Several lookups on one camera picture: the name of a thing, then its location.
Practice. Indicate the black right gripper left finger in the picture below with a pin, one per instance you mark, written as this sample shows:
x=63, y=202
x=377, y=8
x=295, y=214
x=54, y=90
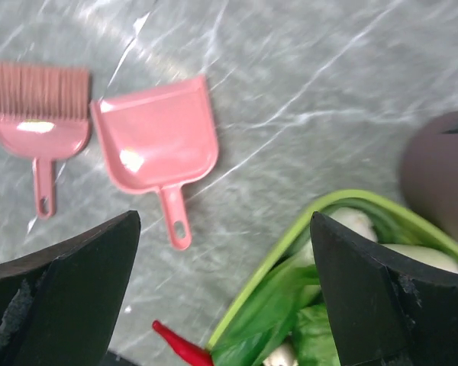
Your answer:
x=59, y=305

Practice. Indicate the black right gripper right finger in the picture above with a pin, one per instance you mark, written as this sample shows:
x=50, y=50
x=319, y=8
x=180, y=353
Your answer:
x=384, y=308

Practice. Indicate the pink hand brush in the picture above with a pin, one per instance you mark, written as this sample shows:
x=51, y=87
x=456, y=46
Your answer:
x=44, y=117

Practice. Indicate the pink plastic dustpan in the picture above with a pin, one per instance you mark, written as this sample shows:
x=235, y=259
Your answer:
x=158, y=140

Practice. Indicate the white radish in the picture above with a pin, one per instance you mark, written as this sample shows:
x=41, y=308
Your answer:
x=428, y=256

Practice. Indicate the green plastic vegetable basket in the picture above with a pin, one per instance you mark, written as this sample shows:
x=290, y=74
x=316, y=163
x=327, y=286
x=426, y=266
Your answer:
x=401, y=226

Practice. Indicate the white green cabbage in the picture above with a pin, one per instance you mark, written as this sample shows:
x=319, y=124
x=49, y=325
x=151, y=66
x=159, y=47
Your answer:
x=356, y=221

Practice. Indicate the dark green leafy vegetable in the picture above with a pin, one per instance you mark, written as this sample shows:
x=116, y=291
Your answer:
x=283, y=306

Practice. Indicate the beige mushroom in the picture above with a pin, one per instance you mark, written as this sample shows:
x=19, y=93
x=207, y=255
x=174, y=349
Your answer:
x=284, y=355

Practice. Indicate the red chili pepper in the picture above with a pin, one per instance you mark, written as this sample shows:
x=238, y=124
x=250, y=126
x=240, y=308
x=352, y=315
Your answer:
x=187, y=351

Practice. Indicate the brown plastic trash bin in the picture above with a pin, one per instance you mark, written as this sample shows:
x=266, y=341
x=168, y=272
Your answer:
x=428, y=172

